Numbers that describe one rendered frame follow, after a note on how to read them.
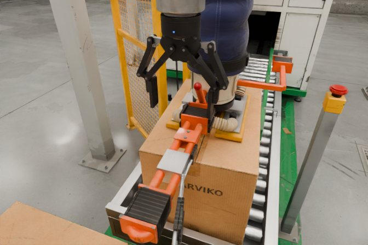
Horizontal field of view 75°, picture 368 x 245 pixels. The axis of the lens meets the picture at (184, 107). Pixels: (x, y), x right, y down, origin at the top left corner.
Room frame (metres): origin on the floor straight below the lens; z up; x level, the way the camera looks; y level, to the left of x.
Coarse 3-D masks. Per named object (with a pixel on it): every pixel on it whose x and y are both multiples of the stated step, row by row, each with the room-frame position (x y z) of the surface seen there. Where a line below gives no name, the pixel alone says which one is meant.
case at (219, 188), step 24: (144, 144) 0.66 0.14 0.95; (168, 144) 0.66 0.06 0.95; (216, 144) 0.66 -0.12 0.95; (240, 144) 0.66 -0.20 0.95; (144, 168) 0.62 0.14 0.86; (192, 168) 0.57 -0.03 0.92; (216, 168) 0.55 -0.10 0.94; (240, 168) 0.54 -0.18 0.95; (192, 192) 0.57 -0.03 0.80; (216, 192) 0.55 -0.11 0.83; (240, 192) 0.53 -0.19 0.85; (192, 216) 0.57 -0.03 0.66; (216, 216) 0.55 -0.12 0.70; (240, 216) 0.52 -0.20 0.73; (240, 240) 0.52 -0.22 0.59
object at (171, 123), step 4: (192, 92) 0.96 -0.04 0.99; (184, 96) 0.96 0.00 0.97; (180, 104) 0.89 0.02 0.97; (184, 104) 0.84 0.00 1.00; (176, 108) 0.86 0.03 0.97; (180, 108) 0.85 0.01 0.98; (168, 120) 0.77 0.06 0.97; (172, 120) 0.77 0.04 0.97; (168, 124) 0.75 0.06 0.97; (172, 124) 0.74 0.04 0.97; (176, 124) 0.74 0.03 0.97; (172, 128) 0.74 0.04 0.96; (176, 128) 0.74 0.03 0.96
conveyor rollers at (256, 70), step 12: (252, 60) 2.51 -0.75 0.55; (264, 60) 2.54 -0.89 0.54; (252, 72) 2.23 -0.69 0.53; (264, 72) 2.20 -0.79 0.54; (264, 120) 1.41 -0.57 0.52; (264, 132) 1.25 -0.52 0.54; (264, 144) 1.15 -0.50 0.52; (264, 168) 0.93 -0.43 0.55; (252, 216) 0.65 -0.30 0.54; (252, 228) 0.59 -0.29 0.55
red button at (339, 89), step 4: (336, 84) 0.95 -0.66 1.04; (332, 88) 0.92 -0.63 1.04; (336, 88) 0.91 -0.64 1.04; (340, 88) 0.91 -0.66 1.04; (344, 88) 0.91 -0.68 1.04; (332, 92) 0.91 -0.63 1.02; (336, 92) 0.89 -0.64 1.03; (340, 92) 0.88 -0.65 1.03; (344, 92) 0.88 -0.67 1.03; (336, 96) 0.90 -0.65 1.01; (340, 96) 0.90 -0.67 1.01
